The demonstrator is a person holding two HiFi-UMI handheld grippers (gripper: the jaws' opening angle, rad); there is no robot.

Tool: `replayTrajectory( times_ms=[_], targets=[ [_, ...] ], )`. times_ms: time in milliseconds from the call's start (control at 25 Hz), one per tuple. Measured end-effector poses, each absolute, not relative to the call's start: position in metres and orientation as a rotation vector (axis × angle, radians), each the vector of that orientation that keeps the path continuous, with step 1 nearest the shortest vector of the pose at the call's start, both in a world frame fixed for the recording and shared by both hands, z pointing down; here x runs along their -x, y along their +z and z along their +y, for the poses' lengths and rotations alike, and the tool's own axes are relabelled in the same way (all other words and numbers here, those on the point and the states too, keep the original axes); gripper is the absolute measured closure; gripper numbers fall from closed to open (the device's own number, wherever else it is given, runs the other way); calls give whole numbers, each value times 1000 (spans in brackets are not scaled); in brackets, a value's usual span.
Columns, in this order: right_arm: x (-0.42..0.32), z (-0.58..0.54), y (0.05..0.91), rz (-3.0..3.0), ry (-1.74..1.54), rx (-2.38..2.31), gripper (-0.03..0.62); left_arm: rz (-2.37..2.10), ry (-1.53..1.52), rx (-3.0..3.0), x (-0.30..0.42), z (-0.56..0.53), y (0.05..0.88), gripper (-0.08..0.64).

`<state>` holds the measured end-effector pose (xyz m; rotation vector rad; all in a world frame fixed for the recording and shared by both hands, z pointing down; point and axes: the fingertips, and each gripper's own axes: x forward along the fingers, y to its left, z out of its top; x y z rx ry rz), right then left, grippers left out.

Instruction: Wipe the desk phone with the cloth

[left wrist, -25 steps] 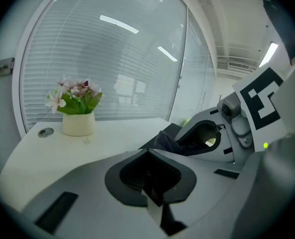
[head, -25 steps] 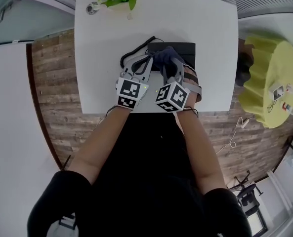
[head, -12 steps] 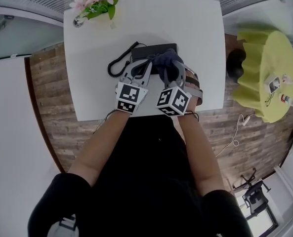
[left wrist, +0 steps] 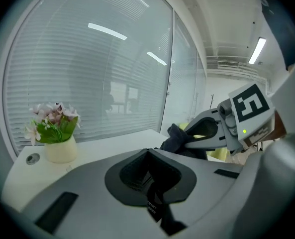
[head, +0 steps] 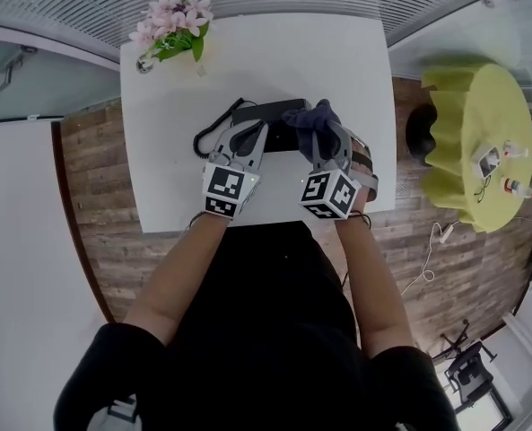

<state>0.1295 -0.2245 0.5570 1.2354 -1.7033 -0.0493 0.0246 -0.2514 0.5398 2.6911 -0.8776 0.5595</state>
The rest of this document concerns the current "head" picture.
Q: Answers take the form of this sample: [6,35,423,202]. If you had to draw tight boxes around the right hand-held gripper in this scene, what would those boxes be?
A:
[298,122,363,222]

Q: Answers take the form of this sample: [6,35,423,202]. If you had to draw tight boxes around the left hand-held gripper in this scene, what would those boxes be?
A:
[201,119,272,220]

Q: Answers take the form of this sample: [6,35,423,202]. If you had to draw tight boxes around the dark blue cloth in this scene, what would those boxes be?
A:
[281,98,344,177]

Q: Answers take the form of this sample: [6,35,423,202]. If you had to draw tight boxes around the black desk telephone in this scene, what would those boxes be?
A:
[231,98,315,154]

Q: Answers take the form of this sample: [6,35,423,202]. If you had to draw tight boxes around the person's left forearm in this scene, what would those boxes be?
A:
[124,211,229,347]

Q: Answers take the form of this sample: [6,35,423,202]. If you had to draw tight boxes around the person's right forearm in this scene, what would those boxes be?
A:
[335,211,417,361]

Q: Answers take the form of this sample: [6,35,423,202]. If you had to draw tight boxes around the person's right hand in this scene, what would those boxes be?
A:
[349,136,380,204]

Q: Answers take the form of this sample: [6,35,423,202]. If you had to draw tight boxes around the black wrist band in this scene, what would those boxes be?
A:
[347,210,373,230]

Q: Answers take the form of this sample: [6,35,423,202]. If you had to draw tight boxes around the white square table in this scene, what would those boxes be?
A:
[119,13,397,235]

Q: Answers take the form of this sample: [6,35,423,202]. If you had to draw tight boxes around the potted pink flowers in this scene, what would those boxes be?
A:
[128,0,214,65]

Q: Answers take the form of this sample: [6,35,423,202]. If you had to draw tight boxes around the small white box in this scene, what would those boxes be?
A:
[470,145,502,180]

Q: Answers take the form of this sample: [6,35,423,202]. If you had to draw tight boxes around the black-rimmed glasses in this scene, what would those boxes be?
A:
[473,179,496,202]

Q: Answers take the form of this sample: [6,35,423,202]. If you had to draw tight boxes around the round table yellow-green tablecloth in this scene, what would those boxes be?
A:
[420,62,532,234]

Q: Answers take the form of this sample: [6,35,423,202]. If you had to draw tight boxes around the person's black shirt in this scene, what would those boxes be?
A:
[54,220,459,431]

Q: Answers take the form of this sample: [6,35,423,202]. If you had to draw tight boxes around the small white red-label bottle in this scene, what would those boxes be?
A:
[501,139,530,159]

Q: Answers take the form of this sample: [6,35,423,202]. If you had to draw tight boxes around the clear bottle red cap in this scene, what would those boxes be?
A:
[500,176,532,201]

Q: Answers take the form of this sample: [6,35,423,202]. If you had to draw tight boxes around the black office chair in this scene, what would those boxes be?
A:
[439,320,514,427]

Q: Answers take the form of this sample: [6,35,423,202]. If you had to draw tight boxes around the black cable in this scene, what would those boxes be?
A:
[193,98,257,160]

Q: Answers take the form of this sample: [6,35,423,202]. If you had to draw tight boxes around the white floor cable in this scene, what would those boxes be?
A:
[398,221,458,296]

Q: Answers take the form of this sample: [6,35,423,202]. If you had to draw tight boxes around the metal door handle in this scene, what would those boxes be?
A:
[0,46,39,94]

